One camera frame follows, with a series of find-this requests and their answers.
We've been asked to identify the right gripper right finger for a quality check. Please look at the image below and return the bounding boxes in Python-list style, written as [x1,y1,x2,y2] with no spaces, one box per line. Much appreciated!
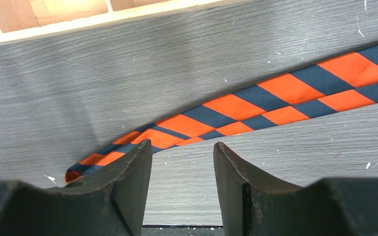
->
[213,142,378,236]

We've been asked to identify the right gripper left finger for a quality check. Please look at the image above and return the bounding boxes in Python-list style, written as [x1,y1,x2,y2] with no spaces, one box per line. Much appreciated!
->
[0,139,153,236]

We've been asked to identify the orange navy striped tie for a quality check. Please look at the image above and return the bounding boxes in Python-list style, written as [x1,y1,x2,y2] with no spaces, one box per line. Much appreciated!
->
[65,44,378,183]

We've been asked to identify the wooden grid organizer box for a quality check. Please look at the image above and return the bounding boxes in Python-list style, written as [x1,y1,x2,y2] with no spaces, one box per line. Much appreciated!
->
[0,0,235,45]

